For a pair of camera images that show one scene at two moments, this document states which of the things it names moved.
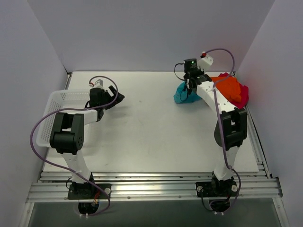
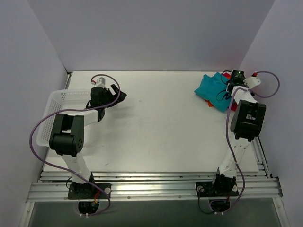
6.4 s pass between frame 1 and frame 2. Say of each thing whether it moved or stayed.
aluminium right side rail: stayed
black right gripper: moved
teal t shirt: moved
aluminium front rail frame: stayed
